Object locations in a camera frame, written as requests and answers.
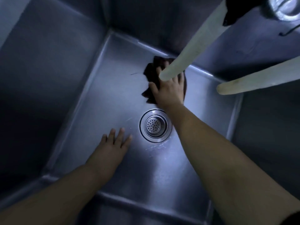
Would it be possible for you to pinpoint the round metal drain strainer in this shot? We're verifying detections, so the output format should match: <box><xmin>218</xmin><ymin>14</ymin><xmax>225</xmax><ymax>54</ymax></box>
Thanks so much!
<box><xmin>139</xmin><ymin>109</ymin><xmax>173</xmax><ymax>143</ymax></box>

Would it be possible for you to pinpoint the stainless steel sink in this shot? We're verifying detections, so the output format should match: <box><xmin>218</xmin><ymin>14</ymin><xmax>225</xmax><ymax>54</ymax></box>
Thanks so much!
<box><xmin>0</xmin><ymin>0</ymin><xmax>300</xmax><ymax>225</ymax></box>

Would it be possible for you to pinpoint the person's left hand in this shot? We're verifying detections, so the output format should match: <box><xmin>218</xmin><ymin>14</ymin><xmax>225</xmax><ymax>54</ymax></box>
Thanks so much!
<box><xmin>85</xmin><ymin>127</ymin><xmax>133</xmax><ymax>183</ymax></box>

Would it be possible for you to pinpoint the person's left forearm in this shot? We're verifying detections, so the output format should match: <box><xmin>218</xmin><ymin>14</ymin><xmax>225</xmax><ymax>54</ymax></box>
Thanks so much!
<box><xmin>0</xmin><ymin>162</ymin><xmax>109</xmax><ymax>225</ymax></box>

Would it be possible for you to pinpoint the dark cleaning cloth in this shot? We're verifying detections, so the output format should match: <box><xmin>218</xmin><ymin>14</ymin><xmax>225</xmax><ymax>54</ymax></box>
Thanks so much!
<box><xmin>141</xmin><ymin>55</ymin><xmax>188</xmax><ymax>105</ymax></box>

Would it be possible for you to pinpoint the person's right forearm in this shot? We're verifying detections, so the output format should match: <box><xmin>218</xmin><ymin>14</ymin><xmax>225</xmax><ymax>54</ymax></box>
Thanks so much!
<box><xmin>164</xmin><ymin>103</ymin><xmax>300</xmax><ymax>225</ymax></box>

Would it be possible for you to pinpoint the person's right hand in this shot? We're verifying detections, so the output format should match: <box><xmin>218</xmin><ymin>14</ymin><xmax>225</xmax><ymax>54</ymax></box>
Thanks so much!
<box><xmin>148</xmin><ymin>61</ymin><xmax>186</xmax><ymax>112</ymax></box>

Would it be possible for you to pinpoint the long red string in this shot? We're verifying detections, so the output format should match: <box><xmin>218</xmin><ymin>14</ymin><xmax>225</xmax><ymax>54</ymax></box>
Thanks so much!
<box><xmin>278</xmin><ymin>22</ymin><xmax>300</xmax><ymax>37</ymax></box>

